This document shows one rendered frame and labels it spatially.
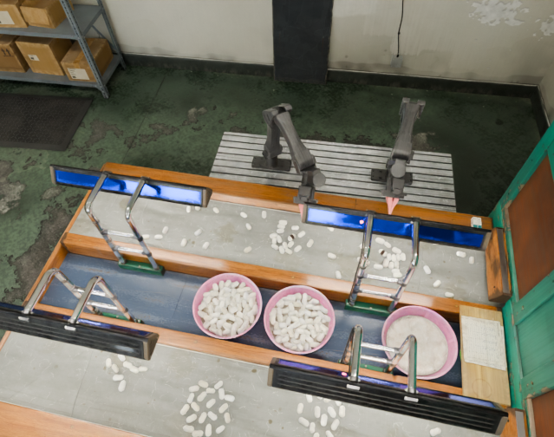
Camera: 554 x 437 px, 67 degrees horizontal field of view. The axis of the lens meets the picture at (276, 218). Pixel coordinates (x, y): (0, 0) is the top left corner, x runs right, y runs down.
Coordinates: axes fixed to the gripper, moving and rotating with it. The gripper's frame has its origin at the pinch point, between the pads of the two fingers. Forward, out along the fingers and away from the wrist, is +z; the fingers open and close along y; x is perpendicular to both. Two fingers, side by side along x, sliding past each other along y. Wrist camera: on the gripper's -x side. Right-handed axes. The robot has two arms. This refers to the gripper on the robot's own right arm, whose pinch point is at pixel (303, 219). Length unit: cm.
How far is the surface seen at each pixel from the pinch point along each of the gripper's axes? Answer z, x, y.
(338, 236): 5.3, 5.1, 15.9
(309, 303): 30.8, -15.1, 8.8
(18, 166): 5, 103, -221
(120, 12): -125, 150, -180
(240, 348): 46, -33, -13
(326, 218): -4.7, -30.1, 10.4
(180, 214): 7, 4, -55
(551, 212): -18, -29, 81
